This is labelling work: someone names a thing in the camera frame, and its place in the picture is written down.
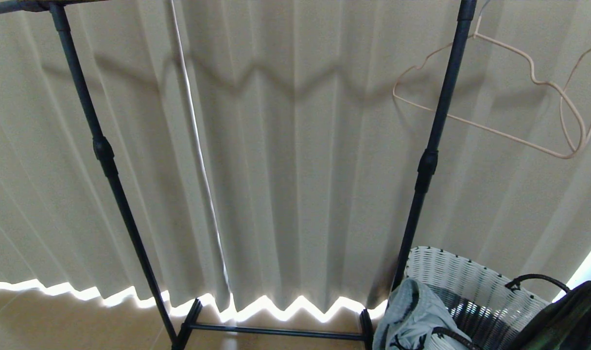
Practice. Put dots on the pale grey shorts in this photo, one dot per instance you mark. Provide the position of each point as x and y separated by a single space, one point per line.
412 311

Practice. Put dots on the pink clothes hanger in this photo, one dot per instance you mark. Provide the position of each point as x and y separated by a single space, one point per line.
495 132
561 109

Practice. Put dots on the green long-sleeved shirt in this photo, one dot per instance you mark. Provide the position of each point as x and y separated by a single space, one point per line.
567 321

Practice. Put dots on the white laundry basket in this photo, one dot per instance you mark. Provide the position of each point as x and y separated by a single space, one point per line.
451 272

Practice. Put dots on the black clothes rack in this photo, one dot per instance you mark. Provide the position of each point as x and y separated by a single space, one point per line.
103 150

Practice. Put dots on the beige curtain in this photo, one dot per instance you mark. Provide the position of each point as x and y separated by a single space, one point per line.
295 146

